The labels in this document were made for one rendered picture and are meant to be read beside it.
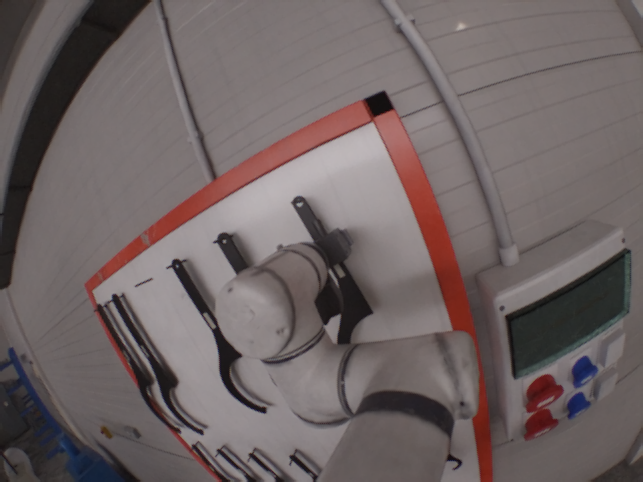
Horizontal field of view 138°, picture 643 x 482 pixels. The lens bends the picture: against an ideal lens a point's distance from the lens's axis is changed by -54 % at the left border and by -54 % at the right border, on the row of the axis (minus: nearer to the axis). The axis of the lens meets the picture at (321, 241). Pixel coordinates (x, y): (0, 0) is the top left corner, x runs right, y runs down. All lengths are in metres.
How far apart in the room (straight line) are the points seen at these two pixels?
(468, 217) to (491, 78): 0.35
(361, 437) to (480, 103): 0.65
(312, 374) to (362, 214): 0.38
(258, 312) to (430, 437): 0.18
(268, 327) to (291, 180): 0.42
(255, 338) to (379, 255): 0.39
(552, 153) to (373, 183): 0.47
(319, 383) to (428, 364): 0.12
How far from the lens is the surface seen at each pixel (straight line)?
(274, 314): 0.24
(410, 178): 0.56
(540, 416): 0.83
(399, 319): 0.65
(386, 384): 0.23
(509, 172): 0.67
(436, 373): 0.23
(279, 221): 0.62
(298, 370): 0.29
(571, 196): 0.78
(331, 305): 0.41
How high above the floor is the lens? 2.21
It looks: 5 degrees down
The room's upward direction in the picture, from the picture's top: 24 degrees counter-clockwise
